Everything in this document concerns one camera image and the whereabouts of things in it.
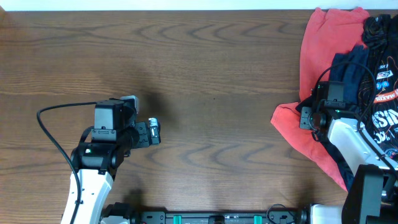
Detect red orange shirt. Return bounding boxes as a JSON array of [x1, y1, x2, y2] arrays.
[[271, 7, 369, 190]]

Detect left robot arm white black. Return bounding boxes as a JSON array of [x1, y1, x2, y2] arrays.
[[62, 95, 161, 223]]

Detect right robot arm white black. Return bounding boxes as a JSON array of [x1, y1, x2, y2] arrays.
[[300, 107, 397, 223]]

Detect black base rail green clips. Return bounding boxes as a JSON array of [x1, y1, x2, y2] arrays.
[[99, 203, 310, 224]]

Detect black printed jersey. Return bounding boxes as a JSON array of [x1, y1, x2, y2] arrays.
[[357, 14, 397, 161]]

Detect navy blue garment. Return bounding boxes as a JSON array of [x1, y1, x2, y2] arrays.
[[329, 45, 369, 105]]

